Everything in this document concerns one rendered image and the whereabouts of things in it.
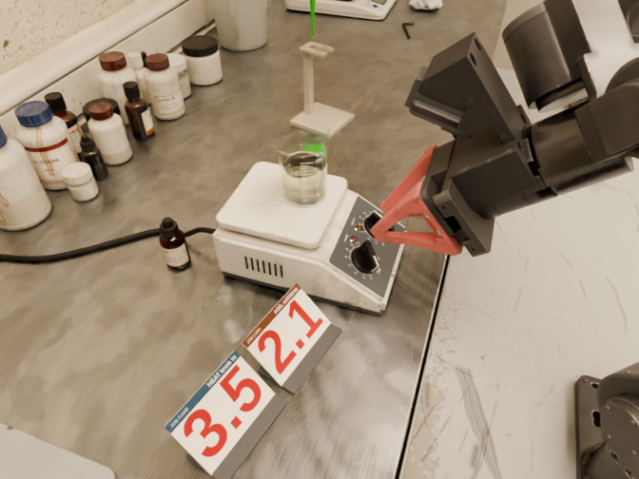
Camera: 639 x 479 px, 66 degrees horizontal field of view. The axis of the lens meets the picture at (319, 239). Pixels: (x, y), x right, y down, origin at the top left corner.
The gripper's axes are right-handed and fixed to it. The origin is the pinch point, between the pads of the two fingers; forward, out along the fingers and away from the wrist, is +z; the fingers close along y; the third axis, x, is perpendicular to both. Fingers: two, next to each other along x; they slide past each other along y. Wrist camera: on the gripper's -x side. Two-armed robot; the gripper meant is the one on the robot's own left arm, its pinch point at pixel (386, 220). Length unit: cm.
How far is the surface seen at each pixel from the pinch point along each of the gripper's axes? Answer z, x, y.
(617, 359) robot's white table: -10.7, 26.4, -2.0
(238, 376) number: 14.1, 1.8, 14.1
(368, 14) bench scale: 26, -6, -84
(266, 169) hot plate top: 15.8, -7.1, -9.4
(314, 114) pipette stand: 23.9, -3.4, -36.9
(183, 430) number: 15.4, 0.2, 20.4
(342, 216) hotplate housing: 8.9, 1.2, -6.6
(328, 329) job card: 11.4, 7.4, 4.5
